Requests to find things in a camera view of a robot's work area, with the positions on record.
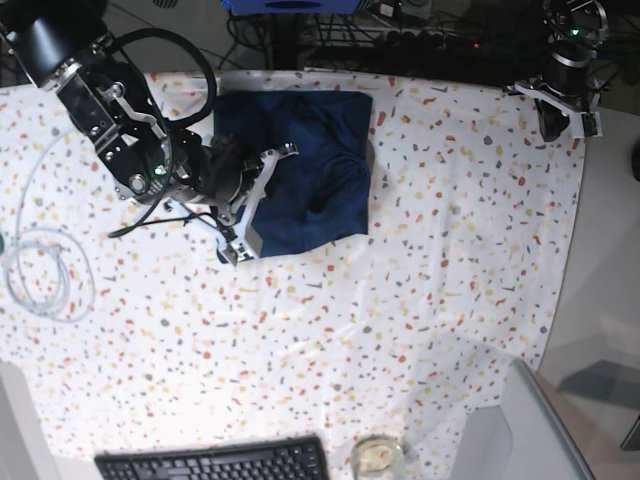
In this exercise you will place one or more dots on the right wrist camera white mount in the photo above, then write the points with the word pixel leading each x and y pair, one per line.
pixel 250 210

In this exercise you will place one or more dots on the blue box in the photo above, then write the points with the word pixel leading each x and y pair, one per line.
pixel 249 7

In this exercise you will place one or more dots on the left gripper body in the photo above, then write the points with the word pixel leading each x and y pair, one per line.
pixel 565 74

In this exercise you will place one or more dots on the terrazzo patterned tablecloth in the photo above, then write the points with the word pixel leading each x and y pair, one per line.
pixel 149 342

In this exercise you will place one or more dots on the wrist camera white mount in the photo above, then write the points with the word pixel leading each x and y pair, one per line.
pixel 585 119
pixel 250 210

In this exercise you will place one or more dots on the clear glass jar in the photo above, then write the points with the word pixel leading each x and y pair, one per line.
pixel 378 457

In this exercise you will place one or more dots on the black computer keyboard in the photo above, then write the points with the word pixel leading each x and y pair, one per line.
pixel 297 458

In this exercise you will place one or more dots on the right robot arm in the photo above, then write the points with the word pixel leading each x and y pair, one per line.
pixel 65 47

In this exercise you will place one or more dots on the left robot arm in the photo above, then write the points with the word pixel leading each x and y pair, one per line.
pixel 578 25

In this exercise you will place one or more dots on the navy blue t-shirt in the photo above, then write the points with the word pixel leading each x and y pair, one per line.
pixel 319 195

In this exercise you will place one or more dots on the grey laptop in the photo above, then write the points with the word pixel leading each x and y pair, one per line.
pixel 542 448

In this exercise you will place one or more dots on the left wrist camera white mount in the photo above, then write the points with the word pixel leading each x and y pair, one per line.
pixel 585 119

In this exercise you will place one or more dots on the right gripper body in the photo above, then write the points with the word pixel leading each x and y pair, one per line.
pixel 227 173

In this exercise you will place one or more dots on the black power strip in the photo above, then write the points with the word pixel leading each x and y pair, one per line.
pixel 426 39

